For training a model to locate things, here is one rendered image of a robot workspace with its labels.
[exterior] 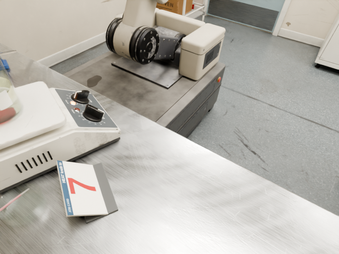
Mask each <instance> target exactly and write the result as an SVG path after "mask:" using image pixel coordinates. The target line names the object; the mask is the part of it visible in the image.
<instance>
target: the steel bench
mask: <svg viewBox="0 0 339 254"><path fill-rule="evenodd" d="M1 58H2V60H3V59H6V61H7V63H8V65H9V69H6V71H7V73H8V75H9V77H10V79H11V81H12V83H13V85H14V87H15V88H17V87H20V86H24V85H27V84H31V83H35V82H45V83H46V85H47V86H48V88H58V89H65V90H72V91H80V90H88V91H89V92H90V93H91V94H92V95H93V96H94V97H95V98H96V100H97V101H98V102H99V104H100V105H101V106H102V107H103V109H104V110H105V111H106V112H107V114H108V115H109V116H110V117H111V119H112V120H113V121H114V122H115V124H116V125H117V126H118V128H119V129H120V130H121V135H120V138H121V139H120V140H118V141H116V142H113V143H111V144H109V145H107V146H105V147H102V148H100V149H98V150H96V151H94V152H91V153H89V154H87V155H85V156H82V157H80V158H78V159H76V160H74V161H71V162H74V163H81V164H88V165H95V164H98V163H102V165H103V167H104V170H105V173H106V176H107V179H108V182H109V185H110V188H111V190H112V193H113V196H114V198H115V201H116V204H117V207H118V211H116V212H113V213H111V214H109V215H106V216H104V217H101V218H99V219H97V220H94V221H92V222H89V223H86V221H85V217H84V216H71V217H67V216H66V210H65V205H64V200H63V195H62V189H61V184H60V179H59V174H58V168H56V169H54V170H51V171H49V172H47V173H45V174H43V175H40V176H38V177H36V178H34V179H31V180H29V181H27V182H25V183H33V184H36V185H38V186H39V187H40V188H41V189H42V191H43V193H44V194H45V196H46V199H47V204H46V208H45V210H44V212H43V213H42V215H41V216H40V217H39V218H38V219H37V220H35V221H34V222H33V223H31V224H29V225H26V226H23V227H11V226H9V225H7V224H6V223H5V222H4V221H3V220H2V219H1V218H0V254H339V216H338V215H336V214H334V213H332V212H330V211H328V210H326V209H324V208H322V207H320V206H319V205H317V204H315V203H313V202H311V201H309V200H307V199H305V198H303V197H301V196H299V195H297V194H295V193H293V192H291V191H289V190H287V189H285V188H283V187H281V186H279V185H277V184H275V183H274V182H272V181H270V180H268V179H266V178H264V177H262V176H260V175H258V174H256V173H254V172H252V171H250V170H248V169H246V168H244V167H242V166H240V165H238V164H236V163H234V162H232V161H231V160H229V159H227V158H225V157H223V156H221V155H218V154H216V153H214V152H212V151H210V150H209V149H207V148H205V147H203V146H201V145H199V144H197V143H195V142H193V141H191V140H189V139H187V138H185V137H183V136H181V135H179V134H177V133H175V132H173V131H171V130H169V129H167V128H166V127H164V126H162V125H160V124H158V123H156V122H154V121H152V120H150V119H148V118H146V117H144V116H142V115H140V114H138V113H136V112H134V111H132V110H130V109H128V108H126V107H124V106H122V105H121V104H119V103H117V102H115V101H113V100H111V99H109V98H107V97H105V96H103V95H101V94H99V93H97V92H95V91H93V90H91V89H89V88H87V87H85V86H83V85H81V84H79V83H78V82H76V81H74V80H72V79H70V78H68V77H66V76H64V75H62V74H60V73H58V72H56V71H54V70H52V69H50V68H48V67H46V66H44V65H42V64H40V63H38V62H36V61H35V60H33V59H31V58H29V57H27V56H25V55H23V54H21V53H19V52H14V53H9V54H4V55H1Z"/></svg>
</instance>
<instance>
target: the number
mask: <svg viewBox="0 0 339 254"><path fill-rule="evenodd" d="M63 166H64V171H65V175H66V180H67V185H68V189H69V194H70V199H71V203H72V208H73V213H89V212H104V210H103V207H102V204H101V201H100V197H99V194H98V191H97V188H96V184H95V181H94V178H93V175H92V171H91V168H90V166H88V165H80V164H73V163H65V162H63Z"/></svg>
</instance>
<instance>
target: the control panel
mask: <svg viewBox="0 0 339 254"><path fill-rule="evenodd" d="M55 90H56V92H57V94H58V95H59V97H60V98H61V100H62V102H63V103H64V105H65V107H66V108H67V110H68V111H69V113H70V115H71V116H72V118H73V119H74V121H75V122H76V124H77V126H78V127H86V128H117V126H116V124H115V123H114V122H113V120H112V119H111V118H110V117H109V115H108V114H107V113H106V112H105V110H104V109H103V108H102V107H101V105H100V104H99V103H98V101H97V100H96V99H95V98H94V96H93V95H92V94H90V93H89V95H88V99H89V103H88V104H90V105H92V106H94V107H96V108H98V109H100V110H102V111H104V112H105V114H104V116H103V118H102V120H101V121H100V122H92V121H89V120H87V119H86V118H85V117H84V116H83V112H84V110H85V107H86V105H87V104H80V103H77V102H75V101H74V100H73V99H72V98H71V95H72V94H75V91H69V90H62V89H55ZM72 101H73V102H75V104H72V103H71V102H72ZM75 108H79V109H80V111H77V110H75Z"/></svg>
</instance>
